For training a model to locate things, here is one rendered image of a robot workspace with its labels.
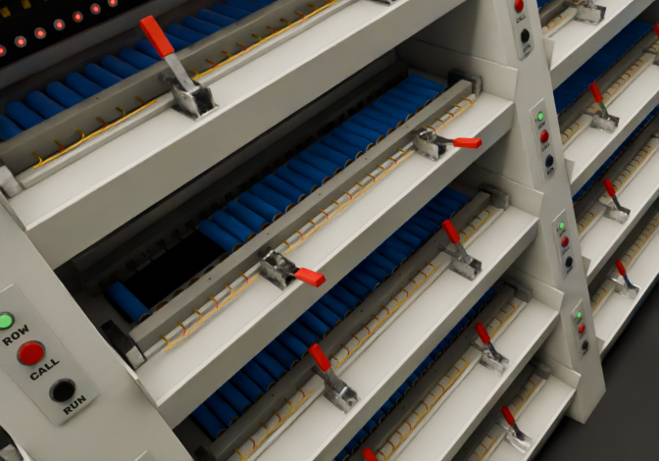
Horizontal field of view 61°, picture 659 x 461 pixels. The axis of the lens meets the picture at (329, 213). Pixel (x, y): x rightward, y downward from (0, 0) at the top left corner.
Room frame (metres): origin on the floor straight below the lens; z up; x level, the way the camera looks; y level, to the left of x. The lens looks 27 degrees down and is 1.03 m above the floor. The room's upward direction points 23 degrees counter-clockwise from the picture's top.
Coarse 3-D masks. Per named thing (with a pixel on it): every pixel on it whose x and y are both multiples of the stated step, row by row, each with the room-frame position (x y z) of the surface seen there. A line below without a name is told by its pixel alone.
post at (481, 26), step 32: (480, 0) 0.74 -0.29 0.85; (416, 32) 0.85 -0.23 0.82; (448, 32) 0.79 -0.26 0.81; (480, 32) 0.75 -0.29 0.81; (512, 32) 0.74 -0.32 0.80; (512, 64) 0.73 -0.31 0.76; (544, 64) 0.77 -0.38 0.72; (544, 96) 0.76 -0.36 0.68; (512, 128) 0.73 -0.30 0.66; (480, 160) 0.80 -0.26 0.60; (512, 160) 0.75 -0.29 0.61; (544, 192) 0.73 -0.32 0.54; (544, 224) 0.73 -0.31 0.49; (576, 224) 0.77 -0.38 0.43; (544, 256) 0.73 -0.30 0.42; (576, 256) 0.76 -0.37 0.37; (576, 288) 0.75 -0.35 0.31; (544, 352) 0.77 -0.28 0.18; (576, 352) 0.73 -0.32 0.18; (576, 416) 0.73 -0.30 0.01
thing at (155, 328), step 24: (456, 96) 0.73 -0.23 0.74; (408, 120) 0.70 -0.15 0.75; (432, 120) 0.70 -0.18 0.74; (384, 144) 0.66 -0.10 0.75; (360, 168) 0.63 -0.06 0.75; (336, 192) 0.61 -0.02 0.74; (360, 192) 0.61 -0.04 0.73; (288, 216) 0.58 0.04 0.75; (312, 216) 0.58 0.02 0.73; (264, 240) 0.55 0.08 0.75; (240, 264) 0.53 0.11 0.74; (192, 288) 0.51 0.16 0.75; (216, 288) 0.51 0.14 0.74; (240, 288) 0.51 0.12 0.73; (168, 312) 0.49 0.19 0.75; (192, 312) 0.50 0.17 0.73; (144, 336) 0.46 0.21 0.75
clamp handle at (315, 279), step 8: (280, 256) 0.51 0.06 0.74; (280, 264) 0.51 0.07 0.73; (288, 264) 0.51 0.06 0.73; (288, 272) 0.49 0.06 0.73; (296, 272) 0.48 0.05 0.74; (304, 272) 0.48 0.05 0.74; (312, 272) 0.47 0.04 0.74; (304, 280) 0.47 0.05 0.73; (312, 280) 0.46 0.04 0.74; (320, 280) 0.45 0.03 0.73
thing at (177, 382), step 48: (432, 48) 0.82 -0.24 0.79; (336, 96) 0.79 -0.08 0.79; (480, 96) 0.75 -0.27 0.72; (192, 192) 0.65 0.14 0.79; (384, 192) 0.61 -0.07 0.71; (432, 192) 0.63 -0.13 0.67; (336, 240) 0.55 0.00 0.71; (288, 288) 0.50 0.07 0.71; (192, 336) 0.47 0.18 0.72; (240, 336) 0.46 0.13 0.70; (144, 384) 0.43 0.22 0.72; (192, 384) 0.43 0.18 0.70
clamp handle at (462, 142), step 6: (432, 138) 0.65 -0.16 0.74; (438, 138) 0.65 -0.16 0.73; (444, 138) 0.64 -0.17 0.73; (456, 138) 0.62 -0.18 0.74; (462, 138) 0.61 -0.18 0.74; (468, 138) 0.61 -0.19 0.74; (474, 138) 0.60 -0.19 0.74; (480, 138) 0.59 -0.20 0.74; (444, 144) 0.63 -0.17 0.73; (450, 144) 0.62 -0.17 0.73; (456, 144) 0.61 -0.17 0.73; (462, 144) 0.61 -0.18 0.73; (468, 144) 0.60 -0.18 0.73; (474, 144) 0.59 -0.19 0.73; (480, 144) 0.59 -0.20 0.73
